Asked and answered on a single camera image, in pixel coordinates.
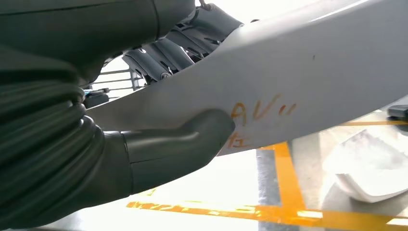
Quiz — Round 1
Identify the white curved plastic part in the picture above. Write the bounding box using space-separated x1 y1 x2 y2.
322 129 408 204

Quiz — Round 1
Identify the dark grey object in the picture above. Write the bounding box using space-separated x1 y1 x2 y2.
387 104 408 121

